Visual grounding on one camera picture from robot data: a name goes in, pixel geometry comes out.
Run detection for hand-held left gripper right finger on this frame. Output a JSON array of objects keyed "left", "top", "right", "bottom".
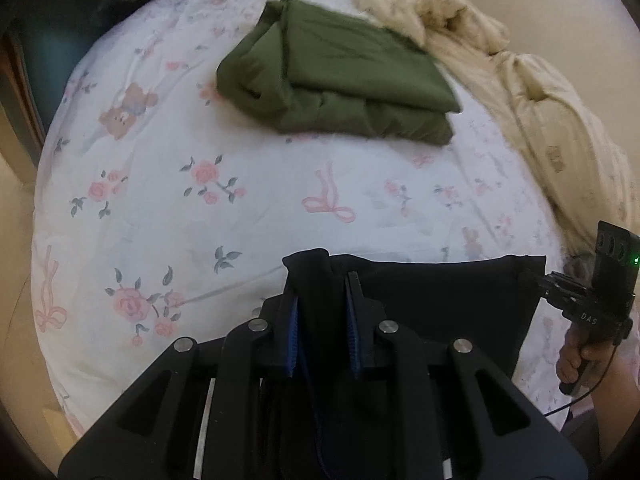
[{"left": 344, "top": 271, "right": 588, "bottom": 480}]

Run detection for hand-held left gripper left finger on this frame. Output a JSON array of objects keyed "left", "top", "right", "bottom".
[{"left": 57, "top": 287, "right": 311, "bottom": 480}]

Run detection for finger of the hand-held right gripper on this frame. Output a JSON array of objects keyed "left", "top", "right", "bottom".
[{"left": 520, "top": 267, "right": 549, "bottom": 294}]

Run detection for black shorts pants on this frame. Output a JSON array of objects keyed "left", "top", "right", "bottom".
[{"left": 260, "top": 249, "right": 547, "bottom": 480}]

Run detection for person's right forearm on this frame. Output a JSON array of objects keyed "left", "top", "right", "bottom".
[{"left": 587, "top": 345, "right": 640, "bottom": 461}]

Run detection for folded green pants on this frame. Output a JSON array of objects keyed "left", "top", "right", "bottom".
[{"left": 216, "top": 0, "right": 462, "bottom": 147}]

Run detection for person's right hand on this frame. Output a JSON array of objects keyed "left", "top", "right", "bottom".
[{"left": 556, "top": 329, "right": 626, "bottom": 386}]

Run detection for camouflage cloth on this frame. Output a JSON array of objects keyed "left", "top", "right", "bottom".
[{"left": 562, "top": 250, "right": 598, "bottom": 286}]

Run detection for floral white bed sheet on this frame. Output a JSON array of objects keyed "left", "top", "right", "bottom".
[{"left": 31, "top": 0, "right": 591, "bottom": 436}]

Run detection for cream duvet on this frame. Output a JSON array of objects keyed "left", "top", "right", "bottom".
[{"left": 355, "top": 0, "right": 633, "bottom": 261}]

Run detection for thin black cable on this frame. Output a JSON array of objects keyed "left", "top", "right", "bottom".
[{"left": 545, "top": 342, "right": 618, "bottom": 418}]

